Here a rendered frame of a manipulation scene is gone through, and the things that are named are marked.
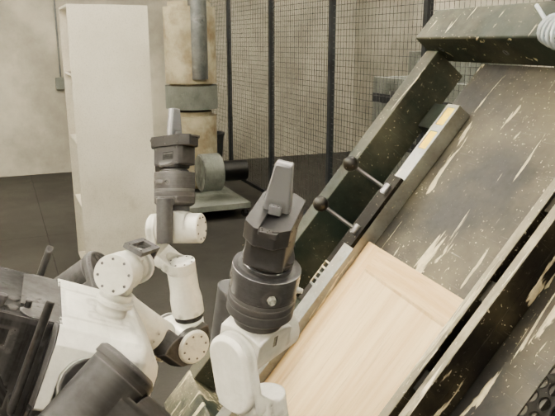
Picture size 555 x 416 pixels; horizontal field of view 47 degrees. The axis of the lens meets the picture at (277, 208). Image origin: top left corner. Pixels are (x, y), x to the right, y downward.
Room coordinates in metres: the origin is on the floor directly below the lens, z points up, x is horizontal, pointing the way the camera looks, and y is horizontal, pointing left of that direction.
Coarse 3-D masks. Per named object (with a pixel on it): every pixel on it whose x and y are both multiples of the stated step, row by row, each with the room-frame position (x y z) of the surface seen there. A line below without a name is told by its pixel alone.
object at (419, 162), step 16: (464, 112) 1.53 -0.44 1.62; (432, 128) 1.54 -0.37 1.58; (448, 128) 1.51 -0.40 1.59; (432, 144) 1.50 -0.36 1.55; (416, 160) 1.50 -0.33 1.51; (432, 160) 1.50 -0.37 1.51; (400, 176) 1.50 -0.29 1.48; (416, 176) 1.49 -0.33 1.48; (400, 192) 1.47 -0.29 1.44; (384, 208) 1.46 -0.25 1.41; (400, 208) 1.47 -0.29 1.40; (384, 224) 1.46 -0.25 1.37; (368, 240) 1.45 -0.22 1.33; (336, 256) 1.47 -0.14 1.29; (352, 256) 1.43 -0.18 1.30; (336, 272) 1.42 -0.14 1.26; (320, 288) 1.42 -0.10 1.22; (304, 304) 1.43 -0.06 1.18; (320, 304) 1.41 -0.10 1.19; (304, 320) 1.40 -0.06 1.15; (272, 368) 1.37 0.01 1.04
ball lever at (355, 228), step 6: (318, 198) 1.48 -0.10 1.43; (324, 198) 1.48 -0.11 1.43; (318, 204) 1.47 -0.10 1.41; (324, 204) 1.47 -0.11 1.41; (318, 210) 1.48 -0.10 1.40; (324, 210) 1.48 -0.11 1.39; (330, 210) 1.48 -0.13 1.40; (336, 216) 1.47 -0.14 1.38; (348, 222) 1.47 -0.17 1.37; (354, 228) 1.46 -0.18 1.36
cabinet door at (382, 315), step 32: (384, 256) 1.36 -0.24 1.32; (352, 288) 1.37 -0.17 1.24; (384, 288) 1.29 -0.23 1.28; (416, 288) 1.21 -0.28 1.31; (320, 320) 1.37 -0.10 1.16; (352, 320) 1.29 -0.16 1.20; (384, 320) 1.21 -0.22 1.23; (416, 320) 1.14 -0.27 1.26; (288, 352) 1.37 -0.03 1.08; (320, 352) 1.29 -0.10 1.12; (352, 352) 1.21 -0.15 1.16; (384, 352) 1.14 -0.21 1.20; (416, 352) 1.08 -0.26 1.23; (288, 384) 1.29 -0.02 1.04; (320, 384) 1.21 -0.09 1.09; (352, 384) 1.15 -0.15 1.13; (384, 384) 1.08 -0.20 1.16
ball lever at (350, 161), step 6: (348, 156) 1.51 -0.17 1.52; (348, 162) 1.50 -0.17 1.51; (354, 162) 1.50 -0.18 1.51; (348, 168) 1.50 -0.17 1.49; (354, 168) 1.50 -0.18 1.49; (360, 168) 1.51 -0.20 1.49; (366, 174) 1.50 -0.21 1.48; (372, 180) 1.49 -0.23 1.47; (378, 186) 1.49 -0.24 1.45; (384, 186) 1.48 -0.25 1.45; (390, 186) 1.48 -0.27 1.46; (384, 192) 1.48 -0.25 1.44
